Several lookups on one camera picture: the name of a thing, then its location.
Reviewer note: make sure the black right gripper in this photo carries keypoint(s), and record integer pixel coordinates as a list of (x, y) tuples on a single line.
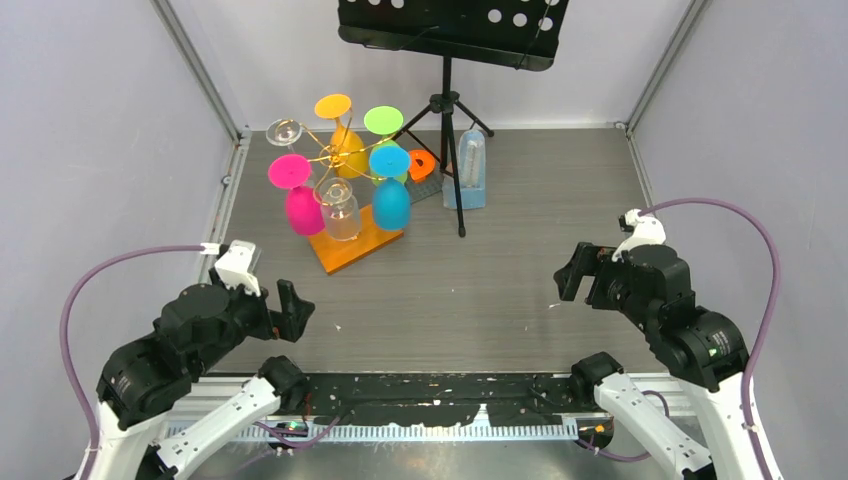
[(567, 276)]

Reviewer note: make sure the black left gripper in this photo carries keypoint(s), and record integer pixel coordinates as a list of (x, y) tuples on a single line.
[(290, 321)]

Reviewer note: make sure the pink wine glass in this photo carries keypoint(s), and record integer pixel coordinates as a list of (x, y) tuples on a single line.
[(291, 172)]

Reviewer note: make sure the blue wine glass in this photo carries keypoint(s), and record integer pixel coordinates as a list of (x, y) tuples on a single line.
[(391, 201)]

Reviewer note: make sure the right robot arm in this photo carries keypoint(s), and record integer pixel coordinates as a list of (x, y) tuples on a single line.
[(703, 350)]

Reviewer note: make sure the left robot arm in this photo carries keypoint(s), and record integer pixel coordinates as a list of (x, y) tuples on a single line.
[(143, 380)]

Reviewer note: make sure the clear wine glass front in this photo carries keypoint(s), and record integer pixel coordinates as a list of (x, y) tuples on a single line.
[(340, 209)]

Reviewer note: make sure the clear wine glass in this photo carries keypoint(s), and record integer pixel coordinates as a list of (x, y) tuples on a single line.
[(340, 209), (284, 132)]

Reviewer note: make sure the orange wine glass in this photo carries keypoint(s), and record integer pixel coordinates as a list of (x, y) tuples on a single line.
[(346, 149)]

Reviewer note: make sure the clear wine glass back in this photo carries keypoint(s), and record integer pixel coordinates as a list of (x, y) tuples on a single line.
[(284, 132)]

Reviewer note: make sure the green wine glass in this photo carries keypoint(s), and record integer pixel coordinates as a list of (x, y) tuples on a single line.
[(383, 121)]

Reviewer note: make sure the grey building plate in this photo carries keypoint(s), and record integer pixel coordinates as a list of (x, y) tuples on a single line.
[(430, 186)]

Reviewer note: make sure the black music stand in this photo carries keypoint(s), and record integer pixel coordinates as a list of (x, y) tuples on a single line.
[(521, 35)]

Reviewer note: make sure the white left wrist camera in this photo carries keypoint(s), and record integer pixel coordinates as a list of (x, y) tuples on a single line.
[(236, 264)]

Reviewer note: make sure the orange ring toy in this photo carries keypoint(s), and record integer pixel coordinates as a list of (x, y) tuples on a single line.
[(422, 165)]

